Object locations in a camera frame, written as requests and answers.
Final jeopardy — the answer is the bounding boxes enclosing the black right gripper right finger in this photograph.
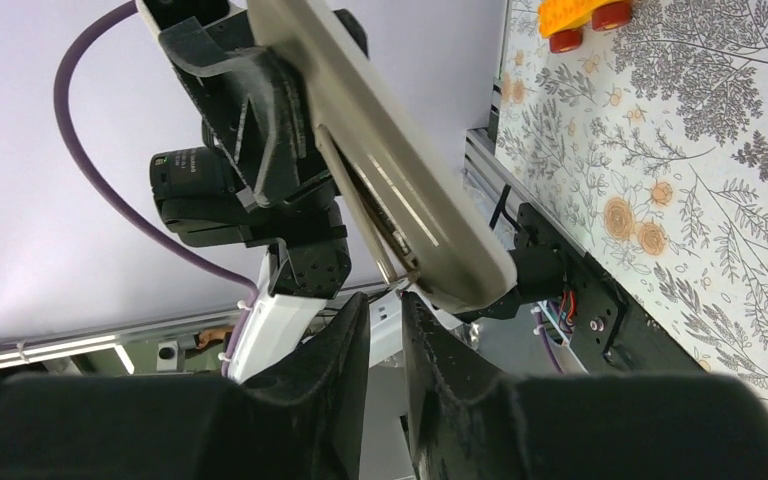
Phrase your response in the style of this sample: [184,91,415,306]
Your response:
[401,292,768,479]

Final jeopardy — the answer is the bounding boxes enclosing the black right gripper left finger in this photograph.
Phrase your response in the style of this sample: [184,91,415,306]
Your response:
[0,293,370,479]

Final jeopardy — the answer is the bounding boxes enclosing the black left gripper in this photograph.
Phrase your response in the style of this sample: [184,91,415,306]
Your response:
[138,0,369,227]

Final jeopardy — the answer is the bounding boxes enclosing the white remote control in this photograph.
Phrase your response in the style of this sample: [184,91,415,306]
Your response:
[248,1,517,314]

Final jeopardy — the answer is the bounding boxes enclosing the grey battery compartment cover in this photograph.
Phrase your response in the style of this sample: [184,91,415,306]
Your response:
[313,124,416,291]

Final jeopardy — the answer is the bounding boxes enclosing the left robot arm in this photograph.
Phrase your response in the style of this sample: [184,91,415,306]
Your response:
[136,1,352,382]

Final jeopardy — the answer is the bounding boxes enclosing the orange toy brick car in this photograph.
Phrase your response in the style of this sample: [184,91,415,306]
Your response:
[537,0,633,54]

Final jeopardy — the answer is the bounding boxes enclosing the floral table mat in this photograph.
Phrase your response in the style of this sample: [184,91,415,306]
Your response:
[496,1,768,409]

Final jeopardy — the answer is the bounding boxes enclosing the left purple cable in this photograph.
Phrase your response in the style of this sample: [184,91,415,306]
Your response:
[52,0,263,379]

